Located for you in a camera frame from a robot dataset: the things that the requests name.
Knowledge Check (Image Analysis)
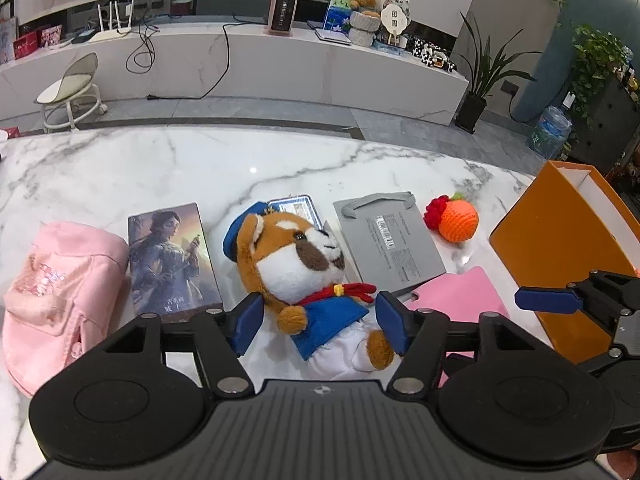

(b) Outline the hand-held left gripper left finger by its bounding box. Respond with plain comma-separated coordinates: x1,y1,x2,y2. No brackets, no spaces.
65,291,265,397

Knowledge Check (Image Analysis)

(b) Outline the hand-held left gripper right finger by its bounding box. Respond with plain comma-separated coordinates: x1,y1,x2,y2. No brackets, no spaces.
376,290,572,397

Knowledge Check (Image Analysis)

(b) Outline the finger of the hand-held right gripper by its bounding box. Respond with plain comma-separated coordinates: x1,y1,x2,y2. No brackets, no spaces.
515,270,640,322

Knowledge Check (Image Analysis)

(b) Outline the orange cardboard box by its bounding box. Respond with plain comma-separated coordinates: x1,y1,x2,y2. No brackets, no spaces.
489,160,640,365

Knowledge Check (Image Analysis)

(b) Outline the plush dog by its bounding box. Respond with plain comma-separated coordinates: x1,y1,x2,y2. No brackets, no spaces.
223,201,396,381

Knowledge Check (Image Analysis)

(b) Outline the crochet orange fruit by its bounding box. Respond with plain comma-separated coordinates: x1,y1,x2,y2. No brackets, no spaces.
423,192,480,245

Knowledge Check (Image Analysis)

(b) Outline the pink fabric bag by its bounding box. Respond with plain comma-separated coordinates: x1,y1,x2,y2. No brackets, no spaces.
2,220,132,397

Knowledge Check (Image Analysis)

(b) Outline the pink notebook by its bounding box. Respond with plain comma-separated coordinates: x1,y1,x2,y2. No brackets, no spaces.
402,266,511,388

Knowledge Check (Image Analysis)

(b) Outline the grey flat box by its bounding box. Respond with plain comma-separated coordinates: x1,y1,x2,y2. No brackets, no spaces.
332,191,447,297

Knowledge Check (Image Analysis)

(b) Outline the illustrated book box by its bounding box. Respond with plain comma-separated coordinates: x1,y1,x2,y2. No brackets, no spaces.
127,202,224,323

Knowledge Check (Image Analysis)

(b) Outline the blue framed card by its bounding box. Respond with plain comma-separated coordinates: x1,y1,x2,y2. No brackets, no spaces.
267,194,326,235

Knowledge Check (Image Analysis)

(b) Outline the large water bottle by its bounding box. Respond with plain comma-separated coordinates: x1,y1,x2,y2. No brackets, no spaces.
530,105,572,161

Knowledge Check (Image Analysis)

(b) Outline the dark cabinet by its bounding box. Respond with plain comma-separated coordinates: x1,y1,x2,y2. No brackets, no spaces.
572,77,640,181

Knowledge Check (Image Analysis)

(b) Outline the tall potted plant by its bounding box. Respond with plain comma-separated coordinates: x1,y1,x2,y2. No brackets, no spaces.
452,12,543,135

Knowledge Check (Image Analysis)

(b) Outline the bushy green plant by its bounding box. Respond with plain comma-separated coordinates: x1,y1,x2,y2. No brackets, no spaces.
570,22,636,131

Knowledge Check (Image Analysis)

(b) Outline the black white checkered toy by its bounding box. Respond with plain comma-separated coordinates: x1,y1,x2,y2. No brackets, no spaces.
410,37,458,73

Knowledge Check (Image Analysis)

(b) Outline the white knit basket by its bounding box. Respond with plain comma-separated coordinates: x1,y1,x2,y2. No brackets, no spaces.
347,10,381,48

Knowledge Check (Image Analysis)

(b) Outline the small white chair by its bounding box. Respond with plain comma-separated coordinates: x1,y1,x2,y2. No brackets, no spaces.
34,52,108,133

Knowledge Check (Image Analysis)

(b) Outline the grey laptop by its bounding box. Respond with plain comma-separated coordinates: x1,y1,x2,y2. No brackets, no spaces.
307,22,353,46

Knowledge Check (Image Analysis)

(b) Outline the round paper fan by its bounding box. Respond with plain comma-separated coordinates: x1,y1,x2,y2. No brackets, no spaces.
377,0,413,46

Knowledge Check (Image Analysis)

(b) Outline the pink space heater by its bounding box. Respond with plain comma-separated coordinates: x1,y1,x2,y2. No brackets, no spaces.
264,0,301,37

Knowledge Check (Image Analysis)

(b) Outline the white router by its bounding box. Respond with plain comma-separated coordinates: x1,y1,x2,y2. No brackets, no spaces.
89,1,136,44

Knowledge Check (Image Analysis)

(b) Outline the pink photo card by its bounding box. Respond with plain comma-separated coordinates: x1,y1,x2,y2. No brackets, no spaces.
39,24,63,50

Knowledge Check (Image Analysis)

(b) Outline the red gift box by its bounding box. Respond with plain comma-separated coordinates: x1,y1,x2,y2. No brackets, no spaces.
12,30,41,60

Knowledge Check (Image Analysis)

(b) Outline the picture card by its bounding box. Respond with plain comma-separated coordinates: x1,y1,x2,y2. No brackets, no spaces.
0,17,16,63

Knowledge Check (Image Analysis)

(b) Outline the black power cable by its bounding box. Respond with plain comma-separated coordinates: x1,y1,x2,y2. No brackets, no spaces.
147,14,266,102

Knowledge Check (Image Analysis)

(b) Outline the looped black cable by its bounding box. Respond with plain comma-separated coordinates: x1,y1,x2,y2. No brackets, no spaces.
125,15,161,74

